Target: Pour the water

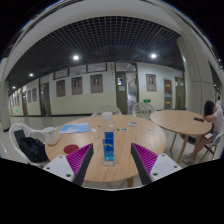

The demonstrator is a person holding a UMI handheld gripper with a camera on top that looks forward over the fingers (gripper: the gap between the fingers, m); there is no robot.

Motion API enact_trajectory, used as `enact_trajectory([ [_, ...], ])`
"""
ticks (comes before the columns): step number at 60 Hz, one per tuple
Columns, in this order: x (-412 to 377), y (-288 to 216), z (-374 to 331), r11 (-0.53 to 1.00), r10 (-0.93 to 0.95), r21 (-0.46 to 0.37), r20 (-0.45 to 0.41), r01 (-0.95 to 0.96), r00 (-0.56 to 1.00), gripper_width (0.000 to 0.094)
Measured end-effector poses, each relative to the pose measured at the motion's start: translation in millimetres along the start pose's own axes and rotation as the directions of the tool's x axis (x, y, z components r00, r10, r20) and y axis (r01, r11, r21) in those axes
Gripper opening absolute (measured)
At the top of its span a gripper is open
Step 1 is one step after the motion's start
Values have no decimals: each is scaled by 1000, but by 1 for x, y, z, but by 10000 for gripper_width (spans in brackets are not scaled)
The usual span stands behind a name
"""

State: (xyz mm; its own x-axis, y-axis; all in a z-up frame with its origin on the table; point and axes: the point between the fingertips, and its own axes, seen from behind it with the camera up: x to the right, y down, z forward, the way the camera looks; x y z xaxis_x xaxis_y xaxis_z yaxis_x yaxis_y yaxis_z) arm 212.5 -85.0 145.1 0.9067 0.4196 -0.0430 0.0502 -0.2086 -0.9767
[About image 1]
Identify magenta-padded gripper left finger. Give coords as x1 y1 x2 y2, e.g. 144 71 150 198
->
42 143 95 187

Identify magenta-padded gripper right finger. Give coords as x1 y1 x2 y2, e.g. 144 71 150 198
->
130 142 184 186

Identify clear water bottle blue label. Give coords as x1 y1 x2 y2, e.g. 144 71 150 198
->
99 111 118 167

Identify flat round red coaster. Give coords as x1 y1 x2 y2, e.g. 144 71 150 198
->
63 143 80 155

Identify white ceramic mug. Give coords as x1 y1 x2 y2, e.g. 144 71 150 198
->
42 126 60 146

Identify black bag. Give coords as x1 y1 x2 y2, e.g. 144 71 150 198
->
13 129 50 164

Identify light blue paper booklet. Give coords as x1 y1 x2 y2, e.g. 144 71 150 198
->
58 122 90 135

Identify round wooden table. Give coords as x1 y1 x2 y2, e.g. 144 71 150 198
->
149 109 213 164

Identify white lattice chair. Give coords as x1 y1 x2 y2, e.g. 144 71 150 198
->
132 102 157 120
8 122 48 166
91 104 123 118

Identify person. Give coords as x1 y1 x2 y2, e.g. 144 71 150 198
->
182 99 224 164

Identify green door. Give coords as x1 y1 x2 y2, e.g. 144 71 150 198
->
115 71 129 115

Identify round ceiling lights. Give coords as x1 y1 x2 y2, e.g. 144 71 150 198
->
28 53 158 78

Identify row of framed wall pictures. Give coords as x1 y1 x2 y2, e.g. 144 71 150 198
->
11 73 158 104

